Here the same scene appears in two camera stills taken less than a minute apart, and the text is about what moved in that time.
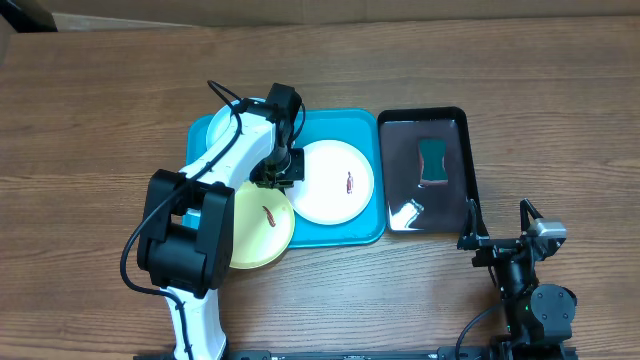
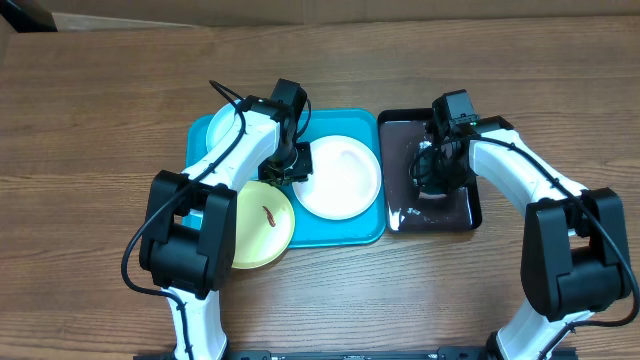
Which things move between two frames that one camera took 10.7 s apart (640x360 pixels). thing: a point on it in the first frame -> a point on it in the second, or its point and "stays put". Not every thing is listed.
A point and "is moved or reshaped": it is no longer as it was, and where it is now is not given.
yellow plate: [263, 225] stays put
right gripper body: [495, 252] -> [455, 171]
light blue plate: [223, 125] stays put
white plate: [338, 183] is moved or reshaped
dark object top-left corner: [28, 16] stays put
